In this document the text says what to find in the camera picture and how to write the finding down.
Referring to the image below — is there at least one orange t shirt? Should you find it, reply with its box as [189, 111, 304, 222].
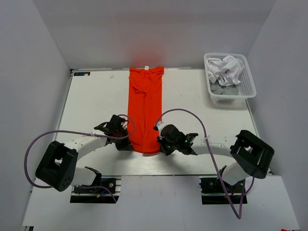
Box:
[127, 66, 165, 154]

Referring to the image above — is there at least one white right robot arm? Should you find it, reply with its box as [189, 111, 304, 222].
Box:
[154, 122, 275, 192]

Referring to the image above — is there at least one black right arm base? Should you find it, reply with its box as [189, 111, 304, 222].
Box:
[199, 177, 245, 205]

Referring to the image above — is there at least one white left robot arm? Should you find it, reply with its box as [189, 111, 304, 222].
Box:
[35, 115, 135, 192]

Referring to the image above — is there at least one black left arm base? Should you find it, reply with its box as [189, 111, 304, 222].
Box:
[70, 167, 121, 204]

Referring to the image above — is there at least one grey t shirt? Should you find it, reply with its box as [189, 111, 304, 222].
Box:
[209, 81, 239, 95]

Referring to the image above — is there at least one dark label sticker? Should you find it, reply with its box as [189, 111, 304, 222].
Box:
[73, 72, 90, 76]

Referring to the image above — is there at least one white plastic laundry basket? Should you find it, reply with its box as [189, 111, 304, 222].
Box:
[204, 52, 257, 102]

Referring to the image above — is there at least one white t shirt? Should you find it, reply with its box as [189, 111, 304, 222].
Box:
[206, 55, 244, 87]

